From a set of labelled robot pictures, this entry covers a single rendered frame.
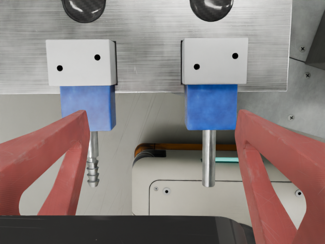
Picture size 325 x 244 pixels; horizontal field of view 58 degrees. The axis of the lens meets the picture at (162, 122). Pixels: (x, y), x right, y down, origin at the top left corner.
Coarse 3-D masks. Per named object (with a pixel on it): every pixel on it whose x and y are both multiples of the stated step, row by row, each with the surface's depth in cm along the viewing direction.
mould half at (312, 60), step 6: (324, 12) 30; (324, 18) 30; (324, 24) 29; (318, 30) 30; (324, 30) 29; (318, 36) 30; (324, 36) 29; (312, 42) 31; (318, 42) 29; (324, 42) 28; (312, 48) 30; (318, 48) 29; (324, 48) 28; (312, 54) 30; (318, 54) 29; (324, 54) 28; (306, 60) 31; (312, 60) 30; (318, 60) 28; (324, 60) 27; (318, 66) 30; (324, 66) 29
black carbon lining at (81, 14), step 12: (72, 0) 25; (84, 0) 25; (96, 0) 25; (192, 0) 25; (204, 0) 25; (216, 0) 25; (228, 0) 25; (72, 12) 25; (84, 12) 25; (96, 12) 25; (204, 12) 25; (216, 12) 25
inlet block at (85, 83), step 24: (48, 48) 23; (72, 48) 23; (96, 48) 23; (48, 72) 23; (72, 72) 23; (96, 72) 23; (72, 96) 25; (96, 96) 25; (96, 120) 25; (96, 144) 27; (96, 168) 27
